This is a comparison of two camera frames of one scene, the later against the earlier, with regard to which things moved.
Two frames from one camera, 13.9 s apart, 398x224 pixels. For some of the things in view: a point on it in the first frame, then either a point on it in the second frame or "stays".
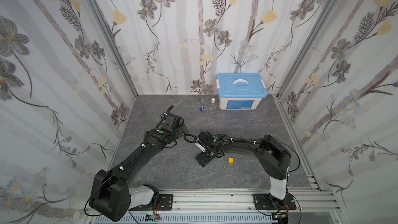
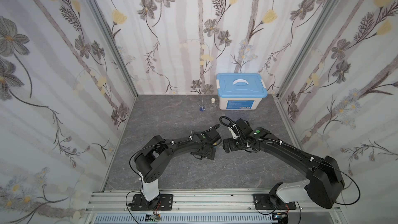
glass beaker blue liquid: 202,104 stays
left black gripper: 181,133 to 212,154
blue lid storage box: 240,91 stays
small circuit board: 153,218 stays
